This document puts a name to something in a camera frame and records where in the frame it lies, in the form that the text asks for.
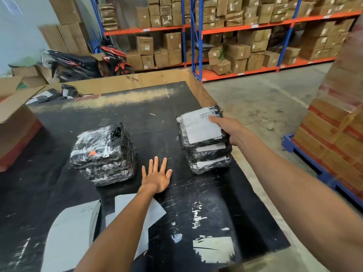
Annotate stack of brown packets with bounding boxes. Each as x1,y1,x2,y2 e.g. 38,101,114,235
98,3,119,31

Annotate blue plastic pallet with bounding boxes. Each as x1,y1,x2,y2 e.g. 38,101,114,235
282,133,363,210

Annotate open cardboard box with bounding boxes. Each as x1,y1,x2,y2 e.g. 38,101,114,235
0,76,47,172

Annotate black wrapped parcel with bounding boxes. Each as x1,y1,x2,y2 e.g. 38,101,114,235
188,155,233,175
184,141,233,164
85,157,138,187

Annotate folded cardboard pieces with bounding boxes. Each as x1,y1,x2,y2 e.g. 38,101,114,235
8,64,61,86

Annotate torn white sticker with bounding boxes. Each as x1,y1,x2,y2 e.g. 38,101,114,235
192,236,235,264

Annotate person's right forearm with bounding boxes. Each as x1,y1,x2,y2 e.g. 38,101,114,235
231,130,363,272

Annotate person's left forearm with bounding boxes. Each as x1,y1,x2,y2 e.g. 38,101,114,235
73,186,160,272

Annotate person's right hand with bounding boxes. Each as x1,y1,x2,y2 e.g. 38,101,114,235
208,115,247,147

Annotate white paper sheet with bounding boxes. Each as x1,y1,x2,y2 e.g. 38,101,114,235
105,193,167,260
41,199,102,272

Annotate blue and orange shelf rack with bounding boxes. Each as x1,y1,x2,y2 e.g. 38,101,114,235
89,0,363,84

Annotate red and black motorcycle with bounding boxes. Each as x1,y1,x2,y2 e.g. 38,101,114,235
96,39,135,76

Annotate black parcel with orange mark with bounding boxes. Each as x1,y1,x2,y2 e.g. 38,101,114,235
70,123,137,170

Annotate pile of small black parcels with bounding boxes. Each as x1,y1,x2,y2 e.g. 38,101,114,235
26,84,83,105

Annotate brown cardboard sheet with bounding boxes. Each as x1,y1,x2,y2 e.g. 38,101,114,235
43,68,218,108

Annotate wrapped stack of red-striped cartons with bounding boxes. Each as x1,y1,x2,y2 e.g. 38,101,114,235
293,13,363,193

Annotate black parcel with large label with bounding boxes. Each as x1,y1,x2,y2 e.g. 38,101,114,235
176,104,231,152

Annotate leaning flat cardboard stack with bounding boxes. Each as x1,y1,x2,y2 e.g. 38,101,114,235
38,0,92,56

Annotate shelf group of cardboard boxes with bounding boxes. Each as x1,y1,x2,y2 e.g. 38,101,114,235
202,0,363,30
204,28,282,76
126,32,184,71
136,0,191,29
281,19,355,62

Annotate person's left hand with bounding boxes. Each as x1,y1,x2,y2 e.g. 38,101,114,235
141,156,173,195

